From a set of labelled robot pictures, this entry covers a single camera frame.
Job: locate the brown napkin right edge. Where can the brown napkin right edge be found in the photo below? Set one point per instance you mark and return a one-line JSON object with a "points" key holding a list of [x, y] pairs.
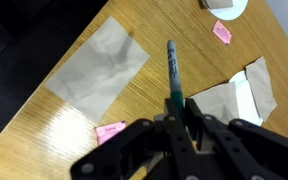
{"points": [[93, 77]]}

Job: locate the green capped grey marker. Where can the green capped grey marker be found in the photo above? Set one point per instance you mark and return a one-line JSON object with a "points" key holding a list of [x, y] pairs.
{"points": [[174, 75]]}

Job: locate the pink packet near cup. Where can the pink packet near cup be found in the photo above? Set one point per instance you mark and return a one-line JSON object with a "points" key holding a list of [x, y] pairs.
{"points": [[106, 132]]}

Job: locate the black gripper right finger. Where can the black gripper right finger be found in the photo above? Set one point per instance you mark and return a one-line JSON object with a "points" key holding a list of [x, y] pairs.
{"points": [[250, 152]]}

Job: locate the white plate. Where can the white plate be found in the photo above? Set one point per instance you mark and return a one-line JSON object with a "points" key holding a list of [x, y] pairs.
{"points": [[231, 13], [247, 109]]}

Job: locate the brown napkin on near plate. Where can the brown napkin on near plate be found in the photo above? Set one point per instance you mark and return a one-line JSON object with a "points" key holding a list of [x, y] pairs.
{"points": [[218, 4]]}

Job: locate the brown napkin left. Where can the brown napkin left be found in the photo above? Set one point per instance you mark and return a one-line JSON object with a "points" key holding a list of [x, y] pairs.
{"points": [[259, 78]]}

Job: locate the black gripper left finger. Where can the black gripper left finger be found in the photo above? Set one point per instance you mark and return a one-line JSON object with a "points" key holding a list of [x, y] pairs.
{"points": [[122, 155]]}

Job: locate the brown napkin centre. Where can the brown napkin centre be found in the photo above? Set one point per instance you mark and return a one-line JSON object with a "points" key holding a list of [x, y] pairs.
{"points": [[219, 101]]}

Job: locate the white plate middle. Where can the white plate middle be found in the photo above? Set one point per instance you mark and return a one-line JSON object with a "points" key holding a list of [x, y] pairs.
{"points": [[247, 109]]}

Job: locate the pink packet near plate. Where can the pink packet near plate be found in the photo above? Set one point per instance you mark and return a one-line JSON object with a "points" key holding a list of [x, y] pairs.
{"points": [[222, 32]]}

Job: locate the white plate near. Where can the white plate near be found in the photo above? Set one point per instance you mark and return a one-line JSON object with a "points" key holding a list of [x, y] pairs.
{"points": [[231, 13]]}

